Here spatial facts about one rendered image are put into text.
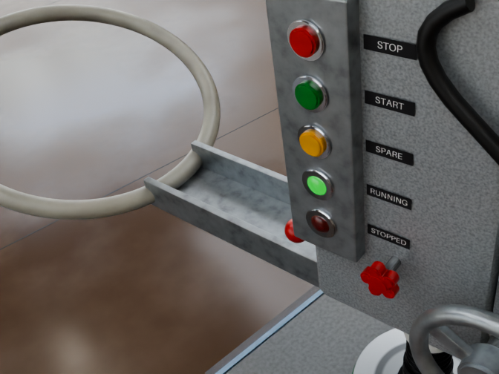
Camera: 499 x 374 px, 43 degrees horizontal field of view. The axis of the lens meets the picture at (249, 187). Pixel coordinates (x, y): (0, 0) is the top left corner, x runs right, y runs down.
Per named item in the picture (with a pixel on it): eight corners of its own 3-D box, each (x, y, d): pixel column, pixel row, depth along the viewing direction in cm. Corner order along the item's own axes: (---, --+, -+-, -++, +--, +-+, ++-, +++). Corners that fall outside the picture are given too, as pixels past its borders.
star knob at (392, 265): (413, 277, 64) (414, 250, 61) (393, 306, 61) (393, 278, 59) (380, 263, 66) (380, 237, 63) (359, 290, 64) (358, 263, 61)
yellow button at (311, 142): (329, 154, 58) (327, 131, 57) (322, 161, 58) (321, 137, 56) (305, 147, 60) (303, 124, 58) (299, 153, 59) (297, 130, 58)
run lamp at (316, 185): (333, 193, 62) (332, 174, 60) (325, 201, 61) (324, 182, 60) (312, 185, 63) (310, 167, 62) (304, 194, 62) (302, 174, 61)
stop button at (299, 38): (322, 56, 52) (320, 26, 50) (315, 61, 51) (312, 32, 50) (296, 49, 53) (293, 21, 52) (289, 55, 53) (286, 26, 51)
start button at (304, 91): (325, 107, 55) (324, 81, 54) (318, 113, 55) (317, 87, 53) (301, 101, 57) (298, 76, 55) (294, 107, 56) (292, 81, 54)
